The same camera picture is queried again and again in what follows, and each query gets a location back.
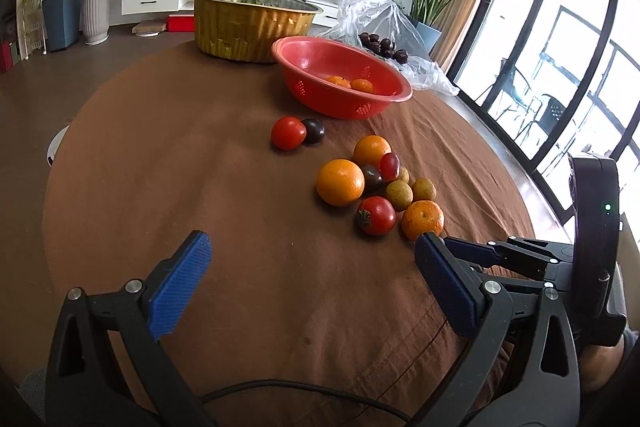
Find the red tomato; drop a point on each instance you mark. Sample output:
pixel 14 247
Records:
pixel 288 133
pixel 376 215

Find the white round stool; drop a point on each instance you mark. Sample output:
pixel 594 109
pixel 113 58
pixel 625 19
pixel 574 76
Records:
pixel 56 147

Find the dark purple plum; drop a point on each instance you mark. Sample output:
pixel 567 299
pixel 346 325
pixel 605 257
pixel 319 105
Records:
pixel 372 178
pixel 313 130

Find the person's grey clothing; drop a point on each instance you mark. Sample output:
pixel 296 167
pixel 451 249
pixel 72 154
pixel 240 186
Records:
pixel 32 394

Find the person's right hand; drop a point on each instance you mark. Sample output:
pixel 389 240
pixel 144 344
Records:
pixel 602 367

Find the mandarin orange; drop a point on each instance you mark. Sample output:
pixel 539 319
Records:
pixel 361 85
pixel 339 82
pixel 423 219

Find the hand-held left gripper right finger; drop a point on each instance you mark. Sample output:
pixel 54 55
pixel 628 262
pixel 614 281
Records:
pixel 445 277

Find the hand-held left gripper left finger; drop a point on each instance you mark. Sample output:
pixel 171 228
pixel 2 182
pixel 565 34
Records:
pixel 182 282

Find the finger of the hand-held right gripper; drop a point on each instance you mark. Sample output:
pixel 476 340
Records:
pixel 470 251

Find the small yellow-green fruit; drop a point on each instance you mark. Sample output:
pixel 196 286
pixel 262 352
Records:
pixel 424 189
pixel 403 175
pixel 399 195

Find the pile of dark plums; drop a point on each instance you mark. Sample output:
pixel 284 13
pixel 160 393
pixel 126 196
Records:
pixel 382 46

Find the red box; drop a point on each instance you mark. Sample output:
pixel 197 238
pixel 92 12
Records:
pixel 181 23

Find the brown tablecloth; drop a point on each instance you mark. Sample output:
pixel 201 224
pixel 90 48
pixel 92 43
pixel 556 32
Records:
pixel 200 187

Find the plant in white ribbed planter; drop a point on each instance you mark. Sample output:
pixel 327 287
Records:
pixel 95 17

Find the black framed glass door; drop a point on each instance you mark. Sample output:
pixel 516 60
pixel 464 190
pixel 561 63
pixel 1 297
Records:
pixel 575 32

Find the black outdoor chair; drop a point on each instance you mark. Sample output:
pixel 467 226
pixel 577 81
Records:
pixel 552 117
pixel 515 89

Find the red plastic colander basket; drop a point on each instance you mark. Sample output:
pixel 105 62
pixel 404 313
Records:
pixel 320 64

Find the large orange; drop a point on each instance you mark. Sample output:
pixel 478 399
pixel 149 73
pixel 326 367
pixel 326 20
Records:
pixel 340 182

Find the gold foil basin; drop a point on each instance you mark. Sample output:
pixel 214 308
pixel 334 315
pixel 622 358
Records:
pixel 240 29

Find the clear plastic bag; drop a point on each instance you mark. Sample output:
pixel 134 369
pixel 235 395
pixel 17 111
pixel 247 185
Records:
pixel 370 14

